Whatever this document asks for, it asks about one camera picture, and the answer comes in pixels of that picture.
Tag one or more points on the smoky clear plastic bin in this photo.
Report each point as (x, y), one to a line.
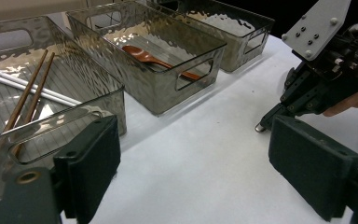
(84, 71)
(155, 90)
(230, 49)

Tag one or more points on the white chopstick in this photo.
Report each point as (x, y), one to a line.
(3, 74)
(59, 98)

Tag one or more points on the brown wooden spoon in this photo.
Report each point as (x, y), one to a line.
(135, 53)

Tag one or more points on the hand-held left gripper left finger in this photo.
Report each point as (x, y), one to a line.
(87, 161)

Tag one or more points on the brown wooden chopstick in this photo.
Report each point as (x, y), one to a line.
(38, 93)
(24, 93)

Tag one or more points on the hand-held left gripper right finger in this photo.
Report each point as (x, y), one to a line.
(310, 161)

